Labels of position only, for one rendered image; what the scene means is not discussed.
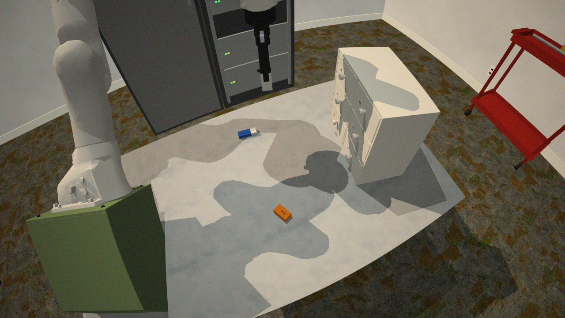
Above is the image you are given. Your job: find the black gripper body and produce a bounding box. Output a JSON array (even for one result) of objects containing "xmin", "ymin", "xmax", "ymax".
[{"xmin": 244, "ymin": 6, "xmax": 276, "ymax": 34}]

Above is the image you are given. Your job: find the orange rectangular block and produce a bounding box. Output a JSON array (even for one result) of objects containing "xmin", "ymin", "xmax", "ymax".
[{"xmin": 273, "ymin": 204, "xmax": 291, "ymax": 222}]

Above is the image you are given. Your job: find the cream small chest of drawers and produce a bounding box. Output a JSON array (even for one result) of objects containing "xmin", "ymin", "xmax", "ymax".
[{"xmin": 335, "ymin": 47, "xmax": 440, "ymax": 185}]

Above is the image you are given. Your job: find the blue and white eraser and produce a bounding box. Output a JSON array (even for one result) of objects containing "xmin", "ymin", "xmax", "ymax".
[{"xmin": 238, "ymin": 128, "xmax": 257, "ymax": 139}]

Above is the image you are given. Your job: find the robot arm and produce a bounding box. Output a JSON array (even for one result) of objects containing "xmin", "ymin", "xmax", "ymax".
[{"xmin": 50, "ymin": 0, "xmax": 133, "ymax": 213}]

